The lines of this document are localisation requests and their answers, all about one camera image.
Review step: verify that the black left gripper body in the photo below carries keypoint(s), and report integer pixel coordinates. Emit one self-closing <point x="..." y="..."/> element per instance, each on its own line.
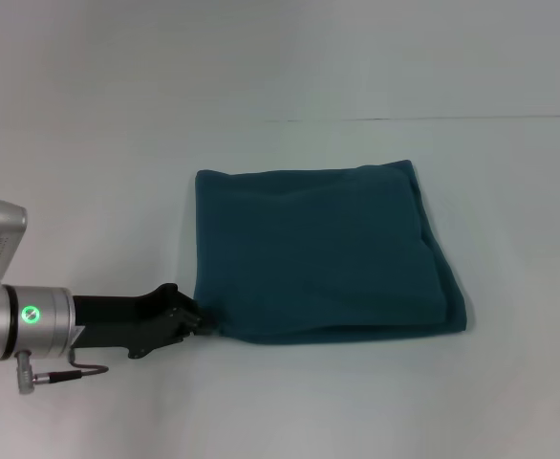
<point x="132" y="318"/>

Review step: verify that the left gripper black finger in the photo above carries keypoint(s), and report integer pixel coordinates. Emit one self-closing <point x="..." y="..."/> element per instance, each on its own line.
<point x="206" y="321"/>

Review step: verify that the blue t-shirt with FREE print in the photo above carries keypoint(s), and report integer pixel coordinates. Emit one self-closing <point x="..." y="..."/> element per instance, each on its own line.
<point x="323" y="253"/>

